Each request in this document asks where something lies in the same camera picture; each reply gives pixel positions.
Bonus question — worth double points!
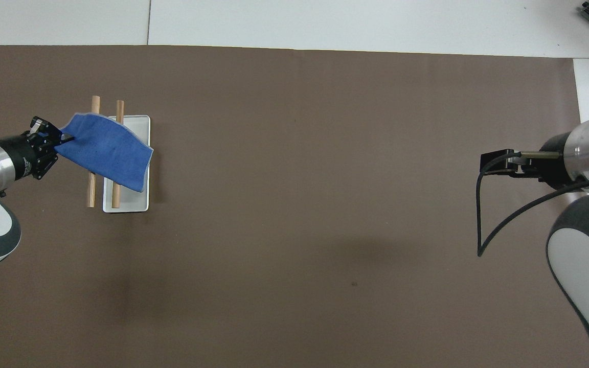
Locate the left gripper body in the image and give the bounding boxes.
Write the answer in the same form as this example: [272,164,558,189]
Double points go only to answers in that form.
[0,131,43,181]

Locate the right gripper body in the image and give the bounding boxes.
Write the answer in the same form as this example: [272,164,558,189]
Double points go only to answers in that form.
[529,132,576,189]

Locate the blue towel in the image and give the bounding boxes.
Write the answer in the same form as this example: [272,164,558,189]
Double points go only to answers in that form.
[55,113,154,193]

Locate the wooden rod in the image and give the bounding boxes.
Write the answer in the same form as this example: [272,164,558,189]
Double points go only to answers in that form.
[86,96,101,209]
[111,100,125,209]

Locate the white rack base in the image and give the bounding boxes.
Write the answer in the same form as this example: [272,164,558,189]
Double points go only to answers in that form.
[102,115,151,214]

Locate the black cable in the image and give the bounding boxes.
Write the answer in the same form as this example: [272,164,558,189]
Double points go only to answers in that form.
[476,150,589,258]

